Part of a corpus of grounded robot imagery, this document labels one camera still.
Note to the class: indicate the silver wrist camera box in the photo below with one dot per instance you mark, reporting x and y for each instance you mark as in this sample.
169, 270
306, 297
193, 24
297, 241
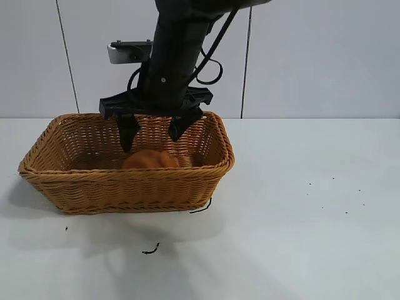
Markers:
125, 54

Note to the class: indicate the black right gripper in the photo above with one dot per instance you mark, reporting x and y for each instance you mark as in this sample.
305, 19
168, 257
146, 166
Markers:
168, 68

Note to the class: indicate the brown woven wicker basket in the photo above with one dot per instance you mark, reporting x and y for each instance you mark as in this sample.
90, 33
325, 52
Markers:
125, 190

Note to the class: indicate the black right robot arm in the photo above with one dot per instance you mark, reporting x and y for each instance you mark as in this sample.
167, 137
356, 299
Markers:
193, 7

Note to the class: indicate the orange-brown bread bun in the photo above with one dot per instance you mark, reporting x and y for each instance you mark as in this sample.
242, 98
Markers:
147, 161

